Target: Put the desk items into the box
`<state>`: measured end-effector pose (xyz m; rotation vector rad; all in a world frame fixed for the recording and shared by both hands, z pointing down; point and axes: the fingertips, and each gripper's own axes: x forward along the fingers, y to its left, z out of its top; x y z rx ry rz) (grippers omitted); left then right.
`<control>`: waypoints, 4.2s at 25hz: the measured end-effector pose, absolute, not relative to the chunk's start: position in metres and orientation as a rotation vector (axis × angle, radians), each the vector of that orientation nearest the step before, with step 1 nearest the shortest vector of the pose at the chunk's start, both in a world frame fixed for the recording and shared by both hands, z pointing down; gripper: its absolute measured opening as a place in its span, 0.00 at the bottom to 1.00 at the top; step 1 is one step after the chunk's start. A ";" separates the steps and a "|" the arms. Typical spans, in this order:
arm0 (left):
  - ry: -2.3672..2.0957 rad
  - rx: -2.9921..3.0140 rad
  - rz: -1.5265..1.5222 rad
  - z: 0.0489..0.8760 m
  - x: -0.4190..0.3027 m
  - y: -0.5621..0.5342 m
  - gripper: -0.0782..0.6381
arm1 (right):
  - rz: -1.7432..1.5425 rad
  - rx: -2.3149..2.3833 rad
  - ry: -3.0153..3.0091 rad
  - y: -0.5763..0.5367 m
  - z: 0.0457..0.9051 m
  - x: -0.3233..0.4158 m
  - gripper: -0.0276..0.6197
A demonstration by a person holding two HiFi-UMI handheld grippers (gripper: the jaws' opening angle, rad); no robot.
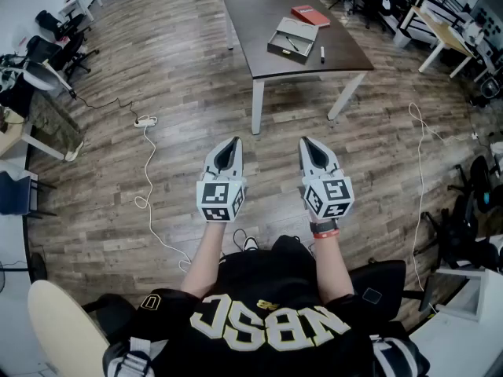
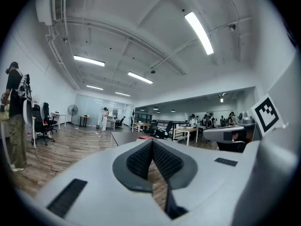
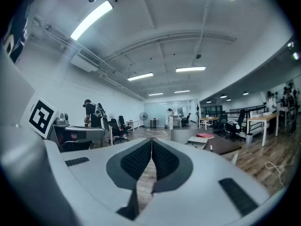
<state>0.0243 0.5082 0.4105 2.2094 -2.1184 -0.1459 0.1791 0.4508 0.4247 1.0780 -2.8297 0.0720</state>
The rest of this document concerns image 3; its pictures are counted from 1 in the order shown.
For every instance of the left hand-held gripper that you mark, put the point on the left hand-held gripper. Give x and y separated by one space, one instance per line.
38 118

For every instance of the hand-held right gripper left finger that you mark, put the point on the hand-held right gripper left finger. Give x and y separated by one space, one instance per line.
117 168

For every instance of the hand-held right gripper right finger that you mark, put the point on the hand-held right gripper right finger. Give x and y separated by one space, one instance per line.
178 168

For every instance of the black marker pen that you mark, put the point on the black marker pen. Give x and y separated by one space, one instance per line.
211 148
194 145

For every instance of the grey case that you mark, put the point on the grey case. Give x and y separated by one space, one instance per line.
196 139

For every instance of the white pen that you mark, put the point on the white pen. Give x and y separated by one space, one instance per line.
204 146

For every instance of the black office chair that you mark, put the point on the black office chair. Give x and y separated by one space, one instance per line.
187 119
115 128
123 123
219 123
235 126

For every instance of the white domed device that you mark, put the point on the white domed device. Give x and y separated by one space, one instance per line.
62 119

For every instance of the red book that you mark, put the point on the red book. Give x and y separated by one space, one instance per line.
205 135

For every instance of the small desk black legs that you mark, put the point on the small desk black legs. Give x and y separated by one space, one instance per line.
154 120

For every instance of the black standing fan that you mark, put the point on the black standing fan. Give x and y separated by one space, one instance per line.
142 116

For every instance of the wooden desk white legs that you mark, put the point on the wooden desk white legs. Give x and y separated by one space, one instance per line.
263 119
209 119

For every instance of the black coat rack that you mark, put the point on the black coat rack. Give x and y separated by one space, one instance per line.
197 112

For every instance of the camouflage patterned cloth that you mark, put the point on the camouflage patterned cloth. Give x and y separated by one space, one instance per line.
101 110

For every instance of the white ceiling air conditioner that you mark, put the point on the white ceiling air conditioner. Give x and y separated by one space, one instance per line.
85 60

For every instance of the long ceiling light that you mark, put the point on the long ceiling light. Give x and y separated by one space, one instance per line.
91 20
155 94
140 76
182 91
190 69

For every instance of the white waste bin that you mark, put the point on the white waste bin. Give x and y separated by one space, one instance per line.
250 138

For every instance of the person's black jersey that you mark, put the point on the person's black jersey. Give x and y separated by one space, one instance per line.
16 32

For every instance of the black metal railing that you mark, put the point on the black metal railing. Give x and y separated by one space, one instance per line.
249 108

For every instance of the round ceiling fixture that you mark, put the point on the round ceiling fixture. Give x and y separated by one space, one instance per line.
198 56

